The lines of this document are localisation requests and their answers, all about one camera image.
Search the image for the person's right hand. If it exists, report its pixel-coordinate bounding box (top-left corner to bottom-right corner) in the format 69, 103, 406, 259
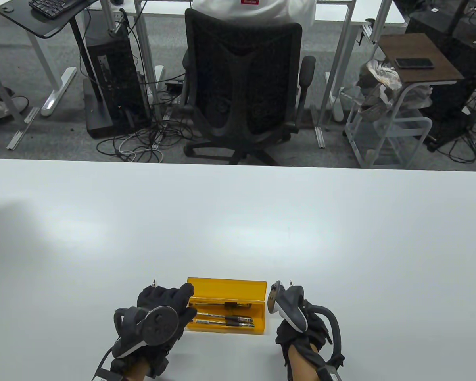
276, 313, 345, 375

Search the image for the person's left hand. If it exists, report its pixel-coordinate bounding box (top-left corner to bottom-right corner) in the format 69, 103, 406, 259
111, 283, 198, 377

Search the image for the dark grey hand controller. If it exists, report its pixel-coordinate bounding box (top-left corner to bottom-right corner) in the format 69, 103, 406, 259
268, 281, 340, 360
113, 305, 180, 358

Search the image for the orange plastic pen case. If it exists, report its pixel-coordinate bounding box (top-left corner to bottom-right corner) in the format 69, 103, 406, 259
186, 277, 268, 336

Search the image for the person's left forearm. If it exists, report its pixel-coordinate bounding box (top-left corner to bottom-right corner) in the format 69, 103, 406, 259
124, 360, 150, 381

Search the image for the person's right forearm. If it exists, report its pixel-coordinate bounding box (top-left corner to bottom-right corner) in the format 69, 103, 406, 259
288, 344, 322, 381

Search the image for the black computer tower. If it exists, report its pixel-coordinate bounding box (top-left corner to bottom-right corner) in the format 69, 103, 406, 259
83, 27, 151, 139

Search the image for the black mesh office chair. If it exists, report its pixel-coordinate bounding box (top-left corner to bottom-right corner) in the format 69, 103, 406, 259
181, 8, 317, 166

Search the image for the white metal cart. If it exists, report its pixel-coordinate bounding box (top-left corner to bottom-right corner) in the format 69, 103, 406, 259
343, 81, 438, 169

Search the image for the white desk with metal legs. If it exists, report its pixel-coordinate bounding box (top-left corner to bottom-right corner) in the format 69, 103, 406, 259
101, 0, 407, 150

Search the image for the white cloth bundle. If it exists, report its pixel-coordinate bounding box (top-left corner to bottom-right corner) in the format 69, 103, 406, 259
401, 84, 434, 110

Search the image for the crumpled grey plastic bag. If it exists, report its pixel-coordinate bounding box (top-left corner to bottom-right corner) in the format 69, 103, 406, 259
355, 59, 403, 119

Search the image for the black equipment case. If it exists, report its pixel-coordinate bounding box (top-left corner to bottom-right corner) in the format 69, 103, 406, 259
405, 10, 476, 152

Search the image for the black desk with white legs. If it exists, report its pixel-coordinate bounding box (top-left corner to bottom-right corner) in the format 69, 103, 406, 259
0, 0, 100, 117

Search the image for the black smartphone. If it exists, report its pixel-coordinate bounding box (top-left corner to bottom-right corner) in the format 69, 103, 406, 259
395, 58, 436, 70

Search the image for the black keyboard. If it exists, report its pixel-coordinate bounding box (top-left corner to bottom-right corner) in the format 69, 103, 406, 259
29, 0, 84, 19

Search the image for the brown wooden side table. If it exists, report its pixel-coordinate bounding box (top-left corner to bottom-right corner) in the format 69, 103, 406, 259
379, 33, 466, 85

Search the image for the right wrist camera unit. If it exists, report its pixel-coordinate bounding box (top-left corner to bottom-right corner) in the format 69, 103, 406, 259
317, 363, 344, 381

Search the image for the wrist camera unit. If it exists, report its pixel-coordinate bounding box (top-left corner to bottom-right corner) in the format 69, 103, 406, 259
317, 363, 344, 381
92, 367, 121, 381

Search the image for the left wrist camera unit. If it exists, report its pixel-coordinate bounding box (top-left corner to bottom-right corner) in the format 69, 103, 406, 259
92, 367, 121, 381

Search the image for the white cable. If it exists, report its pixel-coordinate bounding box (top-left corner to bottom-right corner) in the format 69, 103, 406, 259
118, 133, 164, 162

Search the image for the white desk with floor rail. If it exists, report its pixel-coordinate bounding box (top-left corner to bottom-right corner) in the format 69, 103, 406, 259
0, 11, 41, 151

